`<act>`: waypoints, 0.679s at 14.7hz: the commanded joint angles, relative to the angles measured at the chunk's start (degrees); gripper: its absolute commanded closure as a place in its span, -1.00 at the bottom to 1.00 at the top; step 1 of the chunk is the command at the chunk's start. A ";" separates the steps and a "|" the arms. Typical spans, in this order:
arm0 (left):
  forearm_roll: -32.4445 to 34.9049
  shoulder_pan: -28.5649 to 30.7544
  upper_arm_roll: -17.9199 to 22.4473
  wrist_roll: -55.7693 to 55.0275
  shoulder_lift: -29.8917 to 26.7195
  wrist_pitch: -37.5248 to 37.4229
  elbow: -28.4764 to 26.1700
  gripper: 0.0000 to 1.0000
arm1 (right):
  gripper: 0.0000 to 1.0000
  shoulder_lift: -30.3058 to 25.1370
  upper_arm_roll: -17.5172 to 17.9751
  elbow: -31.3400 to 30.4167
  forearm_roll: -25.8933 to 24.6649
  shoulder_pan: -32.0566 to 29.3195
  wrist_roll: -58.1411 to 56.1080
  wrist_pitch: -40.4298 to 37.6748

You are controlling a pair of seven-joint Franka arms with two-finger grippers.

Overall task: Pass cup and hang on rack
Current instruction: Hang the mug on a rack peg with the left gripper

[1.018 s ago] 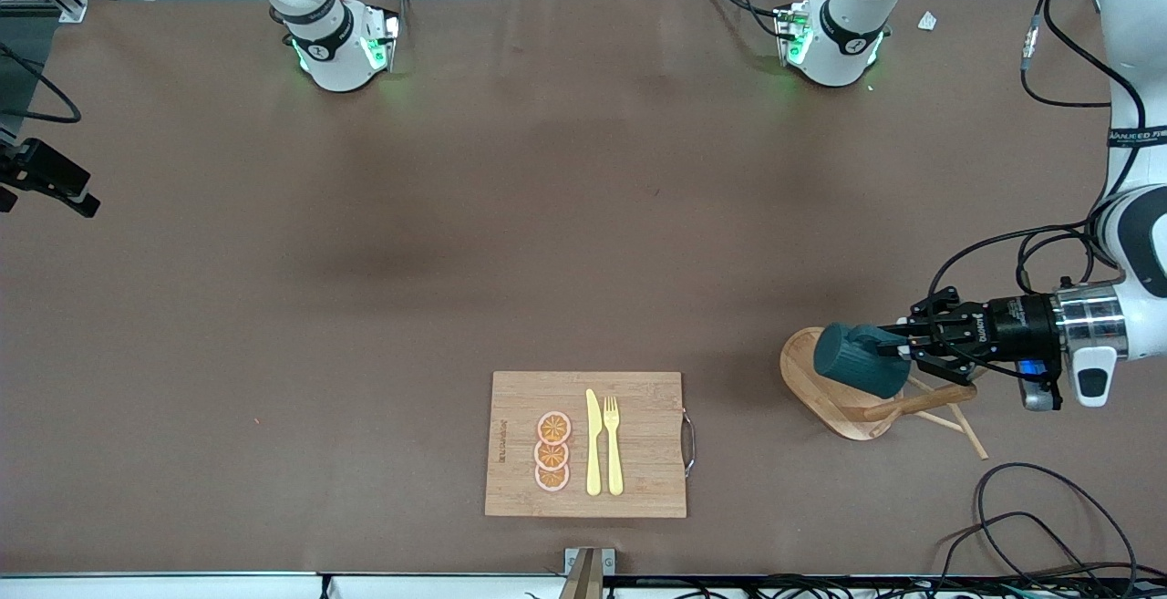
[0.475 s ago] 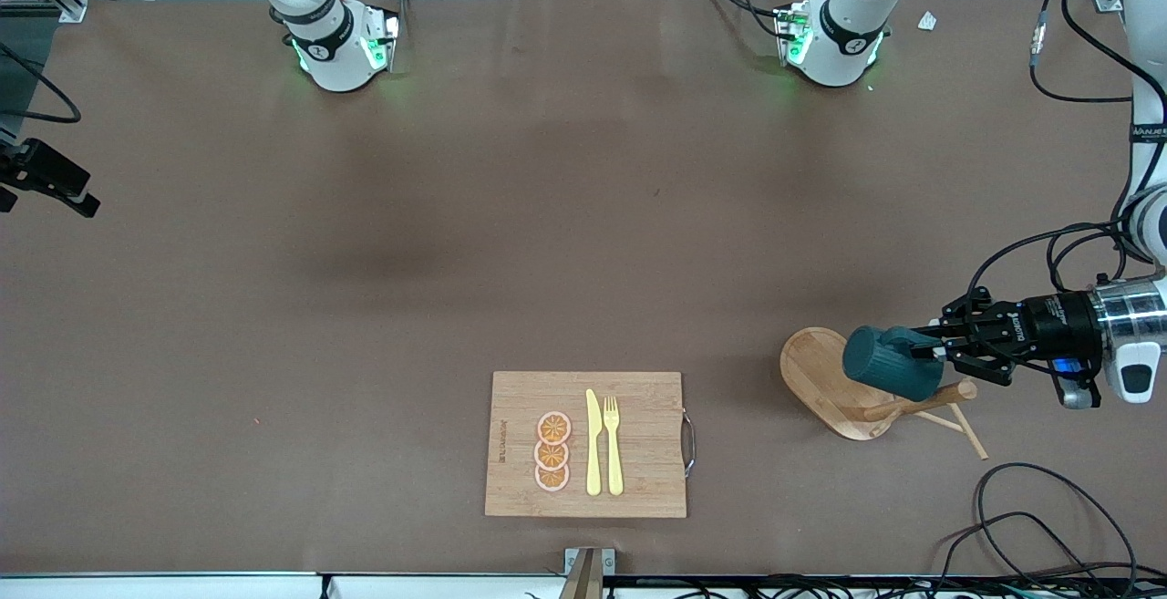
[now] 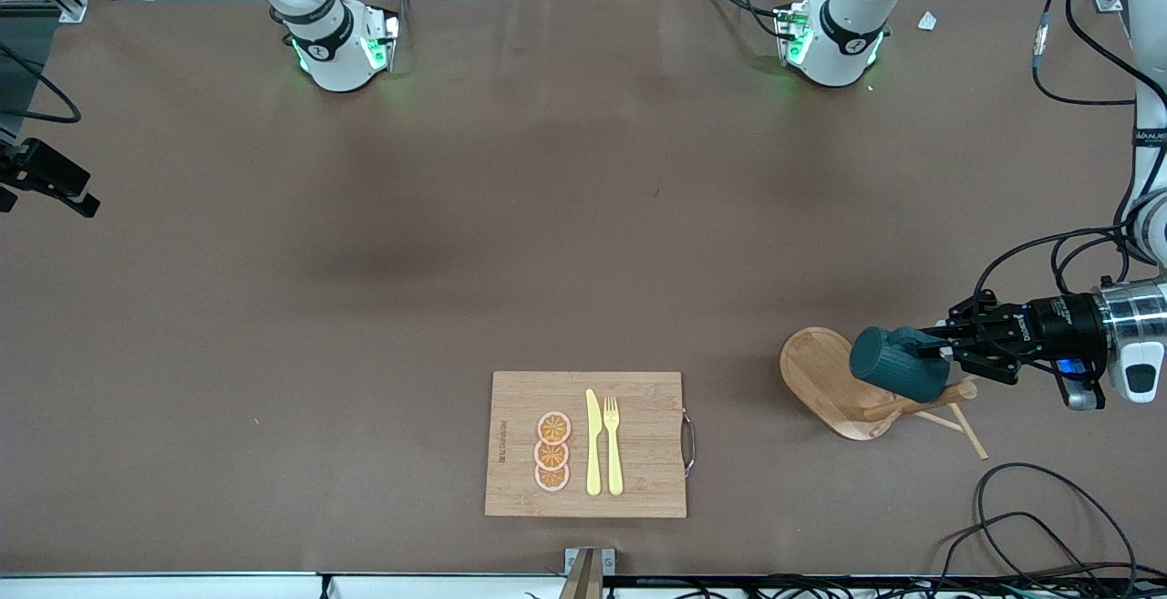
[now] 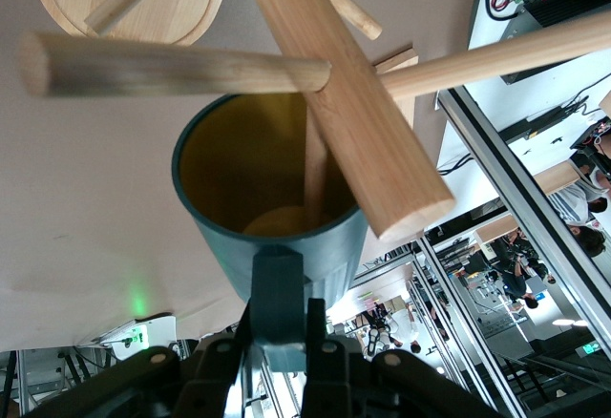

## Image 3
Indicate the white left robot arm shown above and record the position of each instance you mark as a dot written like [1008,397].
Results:
[839,43]

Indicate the small white paper scrap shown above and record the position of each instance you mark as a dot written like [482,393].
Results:
[927,21]

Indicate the dark green mug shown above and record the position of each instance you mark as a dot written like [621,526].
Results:
[893,366]

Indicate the brown table cover mat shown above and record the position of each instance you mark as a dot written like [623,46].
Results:
[547,170]

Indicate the yellow plastic fork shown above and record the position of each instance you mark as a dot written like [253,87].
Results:
[614,462]

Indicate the orange slice toy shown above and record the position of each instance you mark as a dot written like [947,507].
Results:
[552,479]
[553,428]
[551,455]

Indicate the bamboo cutting board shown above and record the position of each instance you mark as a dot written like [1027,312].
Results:
[638,490]

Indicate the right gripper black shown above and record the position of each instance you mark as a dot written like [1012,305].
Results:
[44,177]

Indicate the white table edge rail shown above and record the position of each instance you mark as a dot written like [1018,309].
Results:
[182,588]

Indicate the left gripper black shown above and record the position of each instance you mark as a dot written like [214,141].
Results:
[1058,327]

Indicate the wooden cup rack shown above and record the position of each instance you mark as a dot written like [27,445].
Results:
[821,380]

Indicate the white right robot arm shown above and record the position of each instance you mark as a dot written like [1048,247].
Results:
[333,52]

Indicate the metal bracket with post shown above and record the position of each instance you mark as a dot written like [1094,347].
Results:
[588,572]

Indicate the yellow plastic knife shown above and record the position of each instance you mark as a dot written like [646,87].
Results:
[593,453]

